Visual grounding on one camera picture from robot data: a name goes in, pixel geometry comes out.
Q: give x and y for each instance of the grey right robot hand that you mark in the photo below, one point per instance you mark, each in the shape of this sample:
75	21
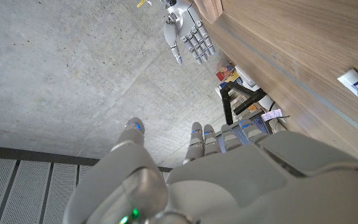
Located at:
183	21

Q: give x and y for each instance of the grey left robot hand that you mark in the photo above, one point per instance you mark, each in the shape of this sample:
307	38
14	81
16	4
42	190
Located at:
244	186

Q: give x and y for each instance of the white marker with black cap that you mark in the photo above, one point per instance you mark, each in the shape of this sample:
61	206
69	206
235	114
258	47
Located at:
351	81

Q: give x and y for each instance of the small white box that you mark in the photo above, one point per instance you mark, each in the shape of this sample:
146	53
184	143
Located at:
244	76

